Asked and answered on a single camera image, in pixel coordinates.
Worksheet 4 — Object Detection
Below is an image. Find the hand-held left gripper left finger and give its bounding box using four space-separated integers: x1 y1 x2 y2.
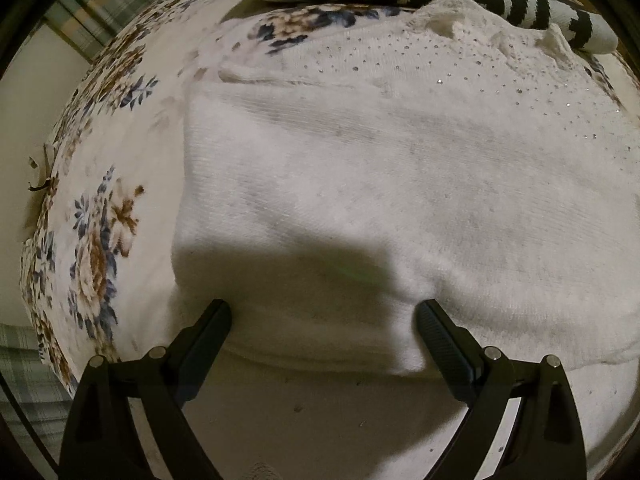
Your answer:
59 299 233 480

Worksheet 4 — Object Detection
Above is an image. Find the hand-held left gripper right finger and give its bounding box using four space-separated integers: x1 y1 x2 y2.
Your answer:
416 299 587 480

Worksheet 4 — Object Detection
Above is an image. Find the floral bed blanket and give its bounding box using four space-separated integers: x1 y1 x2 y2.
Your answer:
20 0 640 480

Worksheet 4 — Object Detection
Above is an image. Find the green plaid cloth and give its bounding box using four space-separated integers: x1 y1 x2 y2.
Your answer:
0 322 76 463
47 0 176 63

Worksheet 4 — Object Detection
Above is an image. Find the white knit sweater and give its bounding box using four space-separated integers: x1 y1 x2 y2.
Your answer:
170 0 640 378

